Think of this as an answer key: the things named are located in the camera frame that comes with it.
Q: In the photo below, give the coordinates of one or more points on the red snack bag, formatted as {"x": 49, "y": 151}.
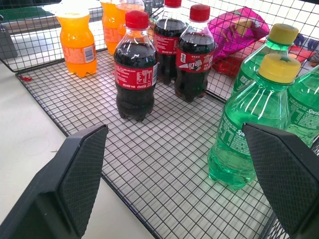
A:
{"x": 228, "y": 66}

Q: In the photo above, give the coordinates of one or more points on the cola bottle red cap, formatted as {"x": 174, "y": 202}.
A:
{"x": 165, "y": 42}
{"x": 134, "y": 74}
{"x": 194, "y": 64}

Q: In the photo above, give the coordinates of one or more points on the pink snack bag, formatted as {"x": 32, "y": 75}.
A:
{"x": 231, "y": 32}

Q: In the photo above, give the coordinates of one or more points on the small red twist tie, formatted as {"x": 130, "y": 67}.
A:
{"x": 25, "y": 78}

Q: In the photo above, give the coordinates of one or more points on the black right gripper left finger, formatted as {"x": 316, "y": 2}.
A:
{"x": 62, "y": 189}

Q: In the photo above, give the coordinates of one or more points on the orange soda bottle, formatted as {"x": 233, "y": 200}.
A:
{"x": 111, "y": 27}
{"x": 130, "y": 6}
{"x": 77, "y": 37}

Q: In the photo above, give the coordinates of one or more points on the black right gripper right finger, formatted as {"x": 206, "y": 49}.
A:
{"x": 286, "y": 174}

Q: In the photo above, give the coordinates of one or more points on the green soda bottle yellow cap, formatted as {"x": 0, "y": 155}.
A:
{"x": 305, "y": 104}
{"x": 271, "y": 47}
{"x": 246, "y": 114}

